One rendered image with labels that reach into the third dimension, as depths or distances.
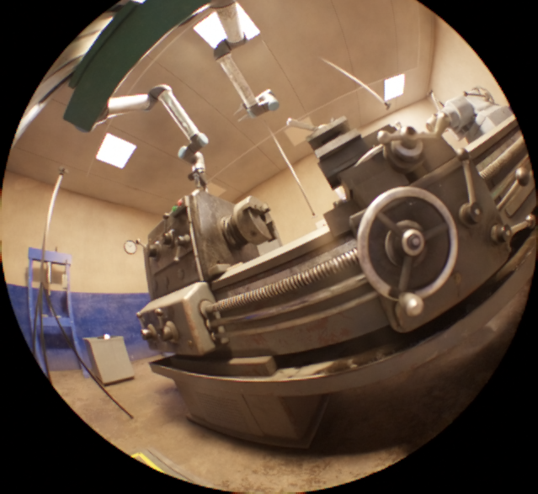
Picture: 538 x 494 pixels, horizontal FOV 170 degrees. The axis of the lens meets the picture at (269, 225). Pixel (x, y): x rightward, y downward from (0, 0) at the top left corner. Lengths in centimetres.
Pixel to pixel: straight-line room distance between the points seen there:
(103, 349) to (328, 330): 234
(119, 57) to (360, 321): 113
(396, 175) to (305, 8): 280
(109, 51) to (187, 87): 222
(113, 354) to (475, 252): 278
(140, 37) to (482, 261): 108
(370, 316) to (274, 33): 297
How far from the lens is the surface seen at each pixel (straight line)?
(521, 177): 52
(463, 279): 49
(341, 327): 61
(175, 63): 277
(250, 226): 84
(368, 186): 43
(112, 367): 256
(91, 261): 406
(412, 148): 42
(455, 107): 124
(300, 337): 66
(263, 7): 282
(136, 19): 72
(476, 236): 51
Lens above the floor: 71
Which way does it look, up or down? 20 degrees up
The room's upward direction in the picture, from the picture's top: 20 degrees counter-clockwise
